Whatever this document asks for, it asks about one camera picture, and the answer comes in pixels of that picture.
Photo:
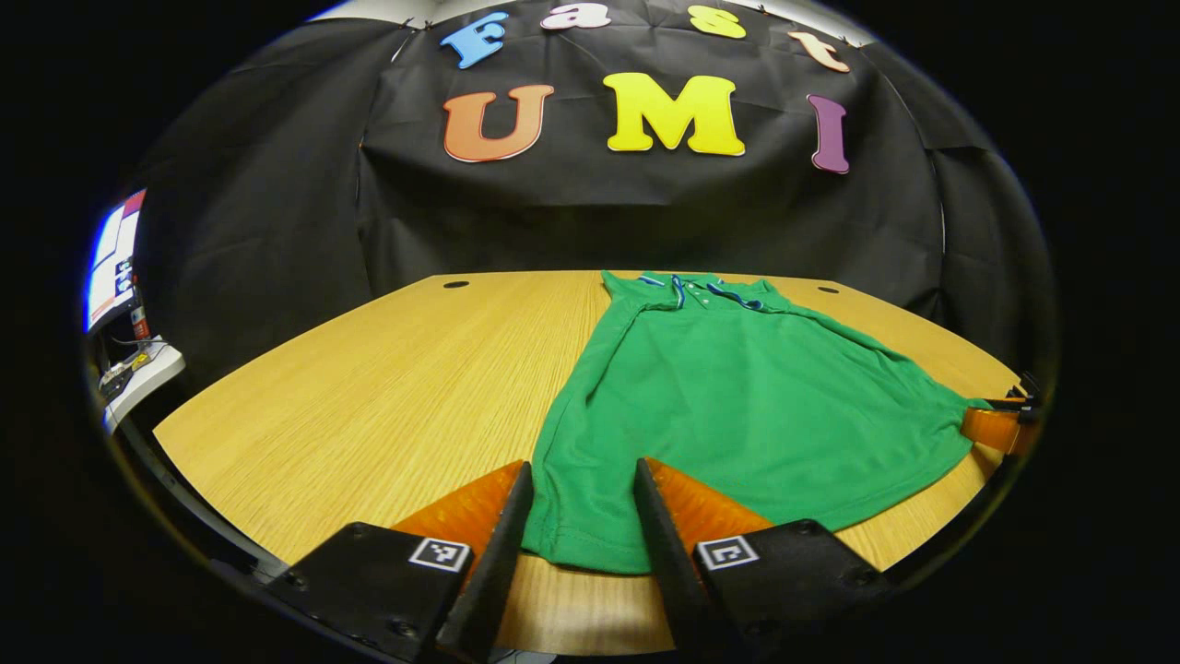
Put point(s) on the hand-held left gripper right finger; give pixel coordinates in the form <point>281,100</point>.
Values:
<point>668,563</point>

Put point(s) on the black backdrop cloth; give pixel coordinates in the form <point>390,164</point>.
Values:
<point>645,221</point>

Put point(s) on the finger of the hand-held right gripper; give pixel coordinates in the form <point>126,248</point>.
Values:
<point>994,430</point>

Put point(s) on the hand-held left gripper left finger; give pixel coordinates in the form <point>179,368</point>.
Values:
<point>498,572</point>

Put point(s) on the green T-shirt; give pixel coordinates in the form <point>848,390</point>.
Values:
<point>737,415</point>

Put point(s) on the white side desk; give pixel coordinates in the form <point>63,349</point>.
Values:
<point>147,378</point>

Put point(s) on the computer monitor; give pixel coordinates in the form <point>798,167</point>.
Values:
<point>112,267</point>

